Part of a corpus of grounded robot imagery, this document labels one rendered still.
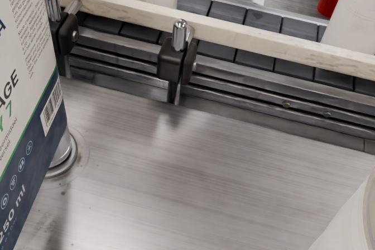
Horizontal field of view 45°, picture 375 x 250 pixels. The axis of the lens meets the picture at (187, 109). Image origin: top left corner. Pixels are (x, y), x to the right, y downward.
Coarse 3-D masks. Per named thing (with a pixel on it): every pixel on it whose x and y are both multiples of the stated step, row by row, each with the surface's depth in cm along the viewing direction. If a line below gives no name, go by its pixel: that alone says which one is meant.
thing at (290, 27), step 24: (192, 0) 48; (96, 24) 45; (120, 24) 45; (240, 24) 47; (264, 24) 47; (288, 24) 47; (312, 24) 48; (216, 48) 44; (288, 72) 43; (312, 72) 43; (336, 72) 44
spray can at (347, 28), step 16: (352, 0) 38; (368, 0) 37; (336, 16) 41; (352, 16) 39; (368, 16) 38; (336, 32) 41; (352, 32) 40; (368, 32) 40; (352, 48) 41; (368, 48) 41
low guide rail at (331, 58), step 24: (96, 0) 42; (120, 0) 42; (144, 24) 43; (168, 24) 42; (192, 24) 41; (216, 24) 41; (240, 48) 42; (264, 48) 41; (288, 48) 41; (312, 48) 40; (336, 48) 40; (360, 72) 41
